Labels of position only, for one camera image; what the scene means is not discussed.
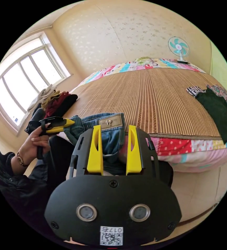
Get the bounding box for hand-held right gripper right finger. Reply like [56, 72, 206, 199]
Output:
[126, 125, 142, 176]

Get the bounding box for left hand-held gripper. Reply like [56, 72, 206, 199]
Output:
[24, 116, 75, 160]

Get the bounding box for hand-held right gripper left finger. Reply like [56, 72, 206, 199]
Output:
[87, 125, 104, 175]

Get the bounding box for blue jeans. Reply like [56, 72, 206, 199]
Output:
[63, 112, 130, 176]

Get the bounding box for person's left forearm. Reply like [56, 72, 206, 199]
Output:
[7, 151, 31, 177]

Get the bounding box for person's left hand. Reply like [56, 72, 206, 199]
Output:
[20, 122, 51, 166]

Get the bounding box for pile of clothes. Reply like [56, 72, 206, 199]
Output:
[186, 84, 227, 164]
[27, 84, 79, 120]

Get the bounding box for window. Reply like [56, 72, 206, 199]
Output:
[0, 32, 71, 135]

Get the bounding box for bed with woven mat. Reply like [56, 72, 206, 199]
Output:
[58, 57, 227, 173]

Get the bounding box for person's body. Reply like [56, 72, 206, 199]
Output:
[0, 135, 78, 242]

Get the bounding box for turquoise table fan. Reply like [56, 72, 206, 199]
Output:
[168, 36, 190, 64]

